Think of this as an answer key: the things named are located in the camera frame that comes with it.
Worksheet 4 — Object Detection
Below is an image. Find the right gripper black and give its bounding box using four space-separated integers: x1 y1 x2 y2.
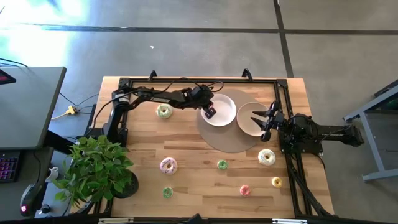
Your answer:
250 100 285 142

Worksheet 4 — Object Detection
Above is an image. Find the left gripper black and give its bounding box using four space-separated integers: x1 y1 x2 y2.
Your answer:
186 84 218 120

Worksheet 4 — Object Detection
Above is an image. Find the large pale green frosted donut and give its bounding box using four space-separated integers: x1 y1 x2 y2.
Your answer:
155 103 174 120

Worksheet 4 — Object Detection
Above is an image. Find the white round plate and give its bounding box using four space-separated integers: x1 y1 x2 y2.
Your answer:
200 93 238 128

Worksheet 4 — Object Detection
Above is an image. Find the beige bowl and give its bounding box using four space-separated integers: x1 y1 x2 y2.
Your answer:
236 101 272 138

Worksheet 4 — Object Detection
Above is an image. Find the round tan placemat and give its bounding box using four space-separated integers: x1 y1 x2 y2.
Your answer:
195 88 272 154

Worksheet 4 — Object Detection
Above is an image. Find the large white frosted donut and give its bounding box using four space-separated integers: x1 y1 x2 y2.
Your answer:
257 148 277 167

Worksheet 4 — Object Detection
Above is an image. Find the large pink frosted donut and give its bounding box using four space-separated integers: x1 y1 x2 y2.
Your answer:
159 157 179 176

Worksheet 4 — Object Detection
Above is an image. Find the grey metal table stand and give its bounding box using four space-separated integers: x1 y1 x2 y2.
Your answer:
342 79 398 182

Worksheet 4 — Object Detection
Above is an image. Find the black plant pot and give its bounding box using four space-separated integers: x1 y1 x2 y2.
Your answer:
114 172 140 200

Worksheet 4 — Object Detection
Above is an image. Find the green leafy plant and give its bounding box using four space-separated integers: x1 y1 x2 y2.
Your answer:
52 134 135 210

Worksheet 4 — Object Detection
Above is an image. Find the small white pitcher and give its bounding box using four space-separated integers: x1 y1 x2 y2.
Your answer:
45 166 60 183

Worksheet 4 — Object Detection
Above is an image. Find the grey side desk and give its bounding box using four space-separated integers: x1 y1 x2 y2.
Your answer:
0 66 67 151

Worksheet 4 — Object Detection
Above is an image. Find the black computer mouse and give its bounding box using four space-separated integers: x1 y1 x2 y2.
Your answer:
19 182 43 217

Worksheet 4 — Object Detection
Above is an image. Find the black device with red light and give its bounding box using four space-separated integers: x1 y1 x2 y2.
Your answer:
0 68 17 86

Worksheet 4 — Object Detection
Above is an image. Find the backlit black keyboard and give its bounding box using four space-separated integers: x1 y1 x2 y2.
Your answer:
0 151 21 184

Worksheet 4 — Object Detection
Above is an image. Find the black aluminium table frame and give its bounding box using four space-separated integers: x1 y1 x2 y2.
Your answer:
89 76 336 219

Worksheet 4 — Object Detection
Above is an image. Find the silver metal bracket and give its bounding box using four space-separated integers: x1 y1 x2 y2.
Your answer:
272 218 308 224
98 217 135 224

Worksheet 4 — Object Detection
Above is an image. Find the black table-level camera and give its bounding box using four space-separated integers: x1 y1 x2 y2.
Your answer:
186 213 205 224

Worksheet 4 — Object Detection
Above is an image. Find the black desk cable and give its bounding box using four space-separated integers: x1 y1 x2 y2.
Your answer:
0 57 29 68

